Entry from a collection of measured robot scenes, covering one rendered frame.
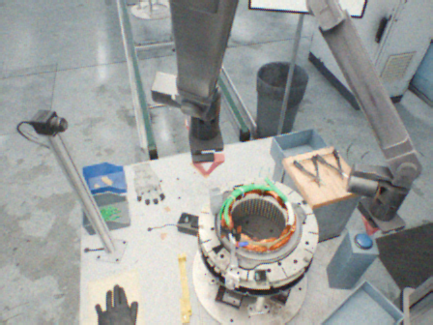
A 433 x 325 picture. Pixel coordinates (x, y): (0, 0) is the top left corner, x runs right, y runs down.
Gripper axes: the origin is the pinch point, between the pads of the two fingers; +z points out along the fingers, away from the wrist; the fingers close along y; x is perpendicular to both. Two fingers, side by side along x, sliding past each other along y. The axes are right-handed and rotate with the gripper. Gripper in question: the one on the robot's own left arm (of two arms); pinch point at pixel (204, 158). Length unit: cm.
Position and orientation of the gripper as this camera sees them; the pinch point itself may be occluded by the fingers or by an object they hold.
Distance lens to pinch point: 72.4
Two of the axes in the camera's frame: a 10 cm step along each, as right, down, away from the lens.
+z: -0.5, 6.2, 7.8
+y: 1.7, 7.8, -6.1
